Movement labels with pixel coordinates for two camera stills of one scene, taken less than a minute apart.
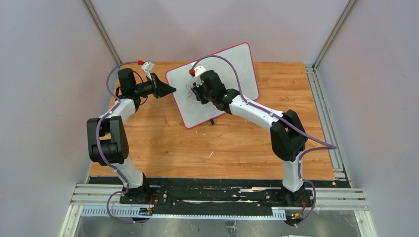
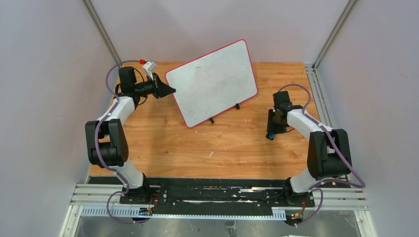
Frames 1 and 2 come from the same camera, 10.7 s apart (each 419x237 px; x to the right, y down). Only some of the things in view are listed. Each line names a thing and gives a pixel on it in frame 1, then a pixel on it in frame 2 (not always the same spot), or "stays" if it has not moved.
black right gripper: (196, 93) -> (271, 125)
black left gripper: (154, 85) stays
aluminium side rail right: (341, 168) stays
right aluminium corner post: (334, 33) stays
